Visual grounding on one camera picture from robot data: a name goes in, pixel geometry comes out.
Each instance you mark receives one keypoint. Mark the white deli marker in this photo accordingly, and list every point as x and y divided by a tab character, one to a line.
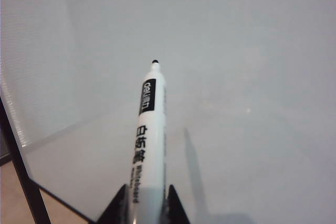
149	129

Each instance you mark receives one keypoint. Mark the white glass whiteboard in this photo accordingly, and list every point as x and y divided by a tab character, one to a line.
236	51

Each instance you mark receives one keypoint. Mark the black metal stand frame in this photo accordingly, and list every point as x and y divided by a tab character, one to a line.
15	150

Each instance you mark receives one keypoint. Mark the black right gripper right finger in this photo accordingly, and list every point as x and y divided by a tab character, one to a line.
174	208

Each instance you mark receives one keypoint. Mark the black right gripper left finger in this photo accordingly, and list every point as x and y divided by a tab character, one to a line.
116	208

